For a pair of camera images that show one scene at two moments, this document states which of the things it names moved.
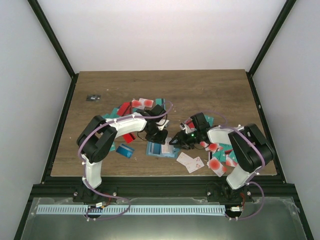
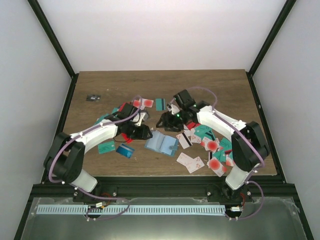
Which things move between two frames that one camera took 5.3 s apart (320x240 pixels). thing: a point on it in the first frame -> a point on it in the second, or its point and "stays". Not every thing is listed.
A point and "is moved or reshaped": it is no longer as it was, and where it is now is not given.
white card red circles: [141, 103] stays
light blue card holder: [158, 149] is moved or reshaped
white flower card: [192, 164] stays
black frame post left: [45, 25] stays
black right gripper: [181, 136] -> [167, 120]
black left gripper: [161, 139] -> [143, 134]
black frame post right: [274, 31] stays
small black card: [93, 97] stays
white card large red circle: [215, 165] stays
